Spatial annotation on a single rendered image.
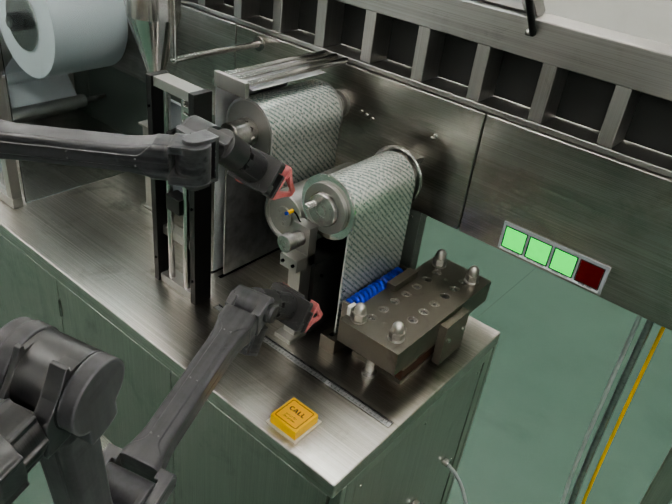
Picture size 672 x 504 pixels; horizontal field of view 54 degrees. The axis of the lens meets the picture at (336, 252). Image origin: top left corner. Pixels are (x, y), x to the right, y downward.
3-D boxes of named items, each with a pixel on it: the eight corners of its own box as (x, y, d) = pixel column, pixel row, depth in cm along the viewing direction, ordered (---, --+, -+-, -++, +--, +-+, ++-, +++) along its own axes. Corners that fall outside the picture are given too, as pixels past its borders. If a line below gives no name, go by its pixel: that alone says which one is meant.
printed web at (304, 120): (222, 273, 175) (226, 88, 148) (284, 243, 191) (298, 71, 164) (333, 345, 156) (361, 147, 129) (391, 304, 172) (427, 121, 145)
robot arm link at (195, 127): (192, 193, 107) (191, 144, 103) (149, 168, 113) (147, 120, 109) (246, 174, 115) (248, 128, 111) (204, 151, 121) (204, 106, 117)
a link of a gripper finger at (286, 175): (292, 213, 125) (266, 196, 117) (266, 199, 128) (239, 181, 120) (310, 181, 125) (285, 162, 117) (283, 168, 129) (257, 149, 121)
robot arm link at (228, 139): (219, 162, 108) (237, 132, 108) (192, 148, 111) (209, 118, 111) (242, 178, 114) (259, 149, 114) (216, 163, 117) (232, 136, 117)
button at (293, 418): (269, 422, 134) (270, 413, 133) (293, 404, 139) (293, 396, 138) (294, 441, 131) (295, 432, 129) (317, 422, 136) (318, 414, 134)
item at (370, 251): (337, 304, 150) (347, 234, 140) (397, 266, 166) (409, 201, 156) (339, 305, 149) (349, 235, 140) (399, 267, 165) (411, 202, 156)
